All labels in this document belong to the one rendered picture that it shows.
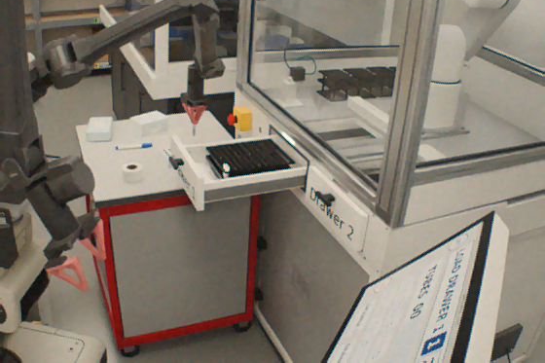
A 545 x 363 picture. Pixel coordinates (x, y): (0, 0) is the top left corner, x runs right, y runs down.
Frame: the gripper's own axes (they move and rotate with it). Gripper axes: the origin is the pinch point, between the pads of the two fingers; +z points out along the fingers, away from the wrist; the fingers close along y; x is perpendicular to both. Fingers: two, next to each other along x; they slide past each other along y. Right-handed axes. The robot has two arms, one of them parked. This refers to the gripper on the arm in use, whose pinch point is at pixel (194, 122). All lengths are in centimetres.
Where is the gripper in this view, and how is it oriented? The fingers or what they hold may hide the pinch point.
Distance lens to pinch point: 186.6
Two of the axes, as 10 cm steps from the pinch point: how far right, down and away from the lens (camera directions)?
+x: -8.0, 2.0, -5.6
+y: -5.9, -3.8, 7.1
